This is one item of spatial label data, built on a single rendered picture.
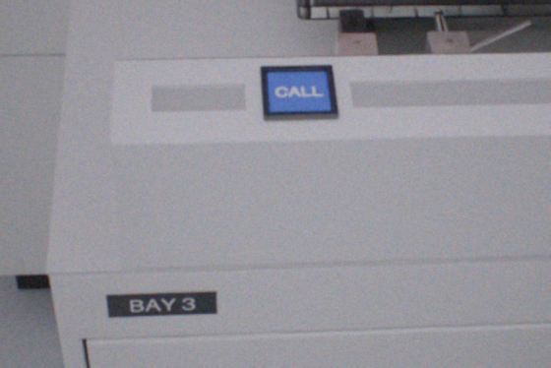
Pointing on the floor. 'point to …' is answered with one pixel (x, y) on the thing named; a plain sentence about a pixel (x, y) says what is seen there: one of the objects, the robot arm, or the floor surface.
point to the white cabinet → (310, 317)
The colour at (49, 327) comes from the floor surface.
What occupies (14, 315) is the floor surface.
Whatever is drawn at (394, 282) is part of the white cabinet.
